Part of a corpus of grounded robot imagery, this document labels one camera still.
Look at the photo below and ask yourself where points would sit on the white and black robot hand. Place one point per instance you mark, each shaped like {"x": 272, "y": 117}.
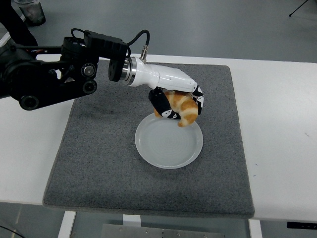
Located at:
{"x": 163, "y": 78}

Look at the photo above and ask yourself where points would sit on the golden croissant bread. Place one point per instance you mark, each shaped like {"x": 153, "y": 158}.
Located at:
{"x": 188, "y": 109}

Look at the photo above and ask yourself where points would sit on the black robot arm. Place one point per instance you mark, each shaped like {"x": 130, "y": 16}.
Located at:
{"x": 37, "y": 74}

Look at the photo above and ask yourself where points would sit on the round grey plate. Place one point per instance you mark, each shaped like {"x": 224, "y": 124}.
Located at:
{"x": 168, "y": 148}

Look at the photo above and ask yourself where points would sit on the grey metal plate with screws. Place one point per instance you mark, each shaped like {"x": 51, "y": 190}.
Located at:
{"x": 148, "y": 233}

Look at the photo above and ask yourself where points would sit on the grey felt mat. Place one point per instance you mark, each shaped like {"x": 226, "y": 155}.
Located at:
{"x": 99, "y": 148}

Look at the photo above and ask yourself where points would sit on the grey waste bin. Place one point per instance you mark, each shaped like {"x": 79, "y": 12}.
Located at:
{"x": 33, "y": 12}

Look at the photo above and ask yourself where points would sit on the white table leg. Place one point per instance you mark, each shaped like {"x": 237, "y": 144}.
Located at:
{"x": 131, "y": 220}
{"x": 255, "y": 229}
{"x": 65, "y": 224}

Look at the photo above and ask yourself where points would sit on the black tripod leg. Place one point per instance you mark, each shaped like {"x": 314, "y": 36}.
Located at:
{"x": 297, "y": 10}

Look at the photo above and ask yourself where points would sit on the person's leg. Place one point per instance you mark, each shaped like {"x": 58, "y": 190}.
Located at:
{"x": 19, "y": 32}

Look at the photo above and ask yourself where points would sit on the white floor stand base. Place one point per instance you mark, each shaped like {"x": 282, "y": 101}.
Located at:
{"x": 3, "y": 37}

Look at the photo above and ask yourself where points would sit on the black table control panel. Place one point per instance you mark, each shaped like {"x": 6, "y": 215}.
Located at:
{"x": 302, "y": 225}

